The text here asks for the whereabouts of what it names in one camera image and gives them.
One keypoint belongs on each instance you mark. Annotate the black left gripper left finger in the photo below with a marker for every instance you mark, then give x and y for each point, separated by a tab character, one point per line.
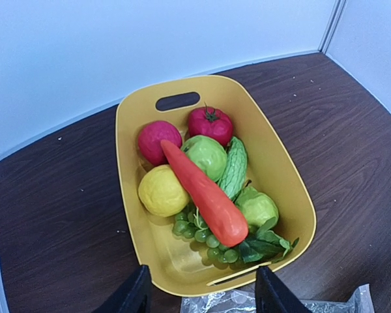
133	295

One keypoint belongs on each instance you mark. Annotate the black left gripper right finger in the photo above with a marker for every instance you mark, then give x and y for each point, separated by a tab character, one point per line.
277	291

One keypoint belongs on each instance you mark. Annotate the clear zip top bag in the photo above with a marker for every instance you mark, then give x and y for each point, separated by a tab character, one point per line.
244	300

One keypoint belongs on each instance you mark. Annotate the green toy leaf vegetable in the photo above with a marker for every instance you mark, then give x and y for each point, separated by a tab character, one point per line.
265	245

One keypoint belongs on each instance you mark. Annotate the orange toy carrot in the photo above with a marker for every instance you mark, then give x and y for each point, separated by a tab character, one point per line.
223	218

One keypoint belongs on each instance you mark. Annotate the green toy guava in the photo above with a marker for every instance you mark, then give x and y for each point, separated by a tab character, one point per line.
257	208

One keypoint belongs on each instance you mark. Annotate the green toy grape bunch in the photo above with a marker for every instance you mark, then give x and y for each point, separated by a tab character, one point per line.
190	225

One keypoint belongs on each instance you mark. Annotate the yellow toy lemon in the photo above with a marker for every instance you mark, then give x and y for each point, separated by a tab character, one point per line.
161	192

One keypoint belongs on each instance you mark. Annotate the green toy apple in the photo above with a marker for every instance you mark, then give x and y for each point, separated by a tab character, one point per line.
208	154

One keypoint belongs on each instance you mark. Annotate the red toy tomato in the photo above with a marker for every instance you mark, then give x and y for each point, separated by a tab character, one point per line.
211	122

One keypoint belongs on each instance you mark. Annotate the green toy bitter gourd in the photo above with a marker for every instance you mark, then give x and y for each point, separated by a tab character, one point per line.
233	178

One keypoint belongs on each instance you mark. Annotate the magenta toy fruit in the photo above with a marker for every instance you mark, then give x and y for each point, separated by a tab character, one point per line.
150	137

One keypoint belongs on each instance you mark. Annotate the right aluminium frame post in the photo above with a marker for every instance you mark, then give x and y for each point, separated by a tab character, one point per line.
331	26

